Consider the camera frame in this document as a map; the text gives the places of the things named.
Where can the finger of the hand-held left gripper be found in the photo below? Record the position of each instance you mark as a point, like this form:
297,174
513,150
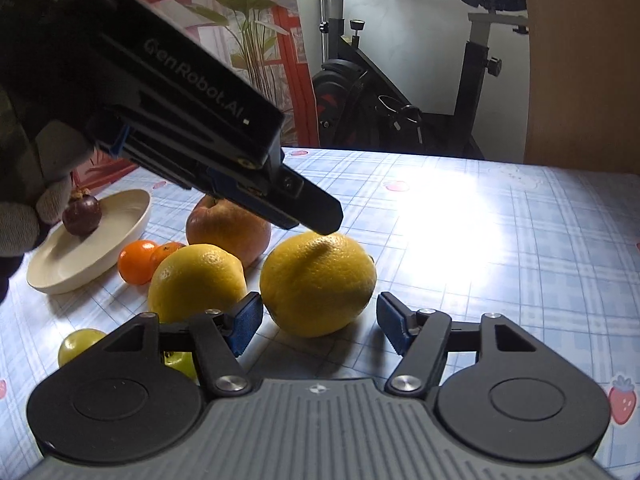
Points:
315,207

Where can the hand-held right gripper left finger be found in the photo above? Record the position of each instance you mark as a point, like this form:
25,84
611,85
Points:
245,325

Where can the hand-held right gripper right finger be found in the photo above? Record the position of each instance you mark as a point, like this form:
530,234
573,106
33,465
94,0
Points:
392,327

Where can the yellow lemon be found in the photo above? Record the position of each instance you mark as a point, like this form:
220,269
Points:
315,285
195,280

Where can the red apple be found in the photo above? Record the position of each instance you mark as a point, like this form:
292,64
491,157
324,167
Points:
220,237

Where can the orange tangerine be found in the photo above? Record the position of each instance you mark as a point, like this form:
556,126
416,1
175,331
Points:
167,252
136,262

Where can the cream oval plate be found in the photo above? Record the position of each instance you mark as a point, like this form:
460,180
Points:
75,260

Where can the person's left hand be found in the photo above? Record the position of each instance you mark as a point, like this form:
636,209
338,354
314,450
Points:
52,180

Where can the blue plaid tablecloth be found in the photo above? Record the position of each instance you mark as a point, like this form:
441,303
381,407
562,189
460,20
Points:
500,260

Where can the black exercise bike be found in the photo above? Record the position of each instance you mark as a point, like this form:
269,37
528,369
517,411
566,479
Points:
360,85

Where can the purple mangosteen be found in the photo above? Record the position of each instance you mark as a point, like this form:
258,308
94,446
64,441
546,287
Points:
82,215

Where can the pink room wall poster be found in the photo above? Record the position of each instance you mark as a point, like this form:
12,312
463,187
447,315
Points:
260,60

